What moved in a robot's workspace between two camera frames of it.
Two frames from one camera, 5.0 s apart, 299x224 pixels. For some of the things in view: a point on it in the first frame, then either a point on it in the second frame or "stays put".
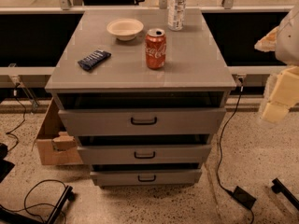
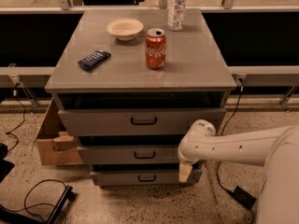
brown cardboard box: (57, 146) stays put
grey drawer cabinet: (143, 91) stays put
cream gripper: (289, 44) to (186, 156)
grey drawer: (145, 154) stays put
